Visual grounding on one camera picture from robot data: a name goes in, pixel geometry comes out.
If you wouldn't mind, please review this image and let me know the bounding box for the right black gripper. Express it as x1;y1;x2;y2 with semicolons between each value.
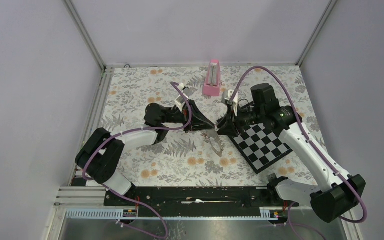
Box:
216;102;265;138

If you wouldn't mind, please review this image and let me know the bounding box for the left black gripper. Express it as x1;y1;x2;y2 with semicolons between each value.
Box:
162;99;215;133

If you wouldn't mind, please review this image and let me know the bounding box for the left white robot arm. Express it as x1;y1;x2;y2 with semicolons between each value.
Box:
75;100;215;206

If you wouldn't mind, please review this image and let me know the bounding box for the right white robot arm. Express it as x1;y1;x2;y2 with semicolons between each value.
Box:
217;83;367;223

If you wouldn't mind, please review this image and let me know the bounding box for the pink metronome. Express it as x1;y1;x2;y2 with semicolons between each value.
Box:
202;59;222;97

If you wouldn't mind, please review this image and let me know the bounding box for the black white chessboard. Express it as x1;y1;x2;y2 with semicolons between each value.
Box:
229;124;293;174

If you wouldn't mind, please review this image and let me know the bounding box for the floral patterned table mat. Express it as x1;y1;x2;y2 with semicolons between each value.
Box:
100;65;325;187

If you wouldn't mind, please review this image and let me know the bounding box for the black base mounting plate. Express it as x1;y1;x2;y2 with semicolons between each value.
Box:
103;186;291;220

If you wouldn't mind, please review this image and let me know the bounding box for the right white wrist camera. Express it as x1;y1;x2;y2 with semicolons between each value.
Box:
221;89;239;117

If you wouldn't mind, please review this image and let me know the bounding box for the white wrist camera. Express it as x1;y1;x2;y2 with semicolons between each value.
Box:
221;89;239;117
174;83;193;111

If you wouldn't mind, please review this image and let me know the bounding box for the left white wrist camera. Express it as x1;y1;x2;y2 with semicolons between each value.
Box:
174;83;193;111

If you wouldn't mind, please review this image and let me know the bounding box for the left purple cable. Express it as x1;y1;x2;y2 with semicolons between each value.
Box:
81;81;194;239

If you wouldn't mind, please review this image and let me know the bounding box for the purple cable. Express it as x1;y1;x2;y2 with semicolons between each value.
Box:
228;66;369;240
81;81;194;239

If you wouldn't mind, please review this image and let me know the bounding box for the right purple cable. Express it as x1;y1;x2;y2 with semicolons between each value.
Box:
228;66;369;240

